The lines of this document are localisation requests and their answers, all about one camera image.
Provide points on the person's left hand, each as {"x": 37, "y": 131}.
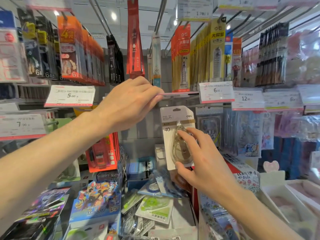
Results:
{"x": 125, "y": 102}

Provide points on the person's right hand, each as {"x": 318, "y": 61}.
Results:
{"x": 212, "y": 172}

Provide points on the beige correction tape package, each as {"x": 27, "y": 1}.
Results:
{"x": 170, "y": 137}

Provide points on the person's left forearm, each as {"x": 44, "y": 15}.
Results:
{"x": 50, "y": 159}

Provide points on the orange pen set packages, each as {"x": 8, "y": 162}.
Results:
{"x": 105, "y": 152}

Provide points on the red cardboard box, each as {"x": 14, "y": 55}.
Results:
{"x": 235, "y": 167}

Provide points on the clear blister compass package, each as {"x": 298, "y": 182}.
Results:
{"x": 208, "y": 127}

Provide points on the row of blue stationery packs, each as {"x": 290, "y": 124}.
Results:
{"x": 247, "y": 132}

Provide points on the white price tag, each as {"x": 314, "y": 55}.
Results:
{"x": 216, "y": 92}
{"x": 195, "y": 9}
{"x": 70, "y": 96}
{"x": 180, "y": 93}
{"x": 10, "y": 107}
{"x": 21, "y": 126}
{"x": 247, "y": 98}
{"x": 282, "y": 99}

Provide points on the pink heart figure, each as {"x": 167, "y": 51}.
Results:
{"x": 271, "y": 166}

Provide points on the stack of blue striped packets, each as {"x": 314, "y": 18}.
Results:
{"x": 140, "y": 167}

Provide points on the pink purple stationery packs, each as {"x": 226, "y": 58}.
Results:
{"x": 297, "y": 147}

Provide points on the blue cartoon card box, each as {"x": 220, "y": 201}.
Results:
{"x": 95, "y": 199}

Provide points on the white red label sticker packs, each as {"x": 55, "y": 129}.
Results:
{"x": 11, "y": 52}

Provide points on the black holographic card box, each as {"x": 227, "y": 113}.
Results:
{"x": 42, "y": 214}

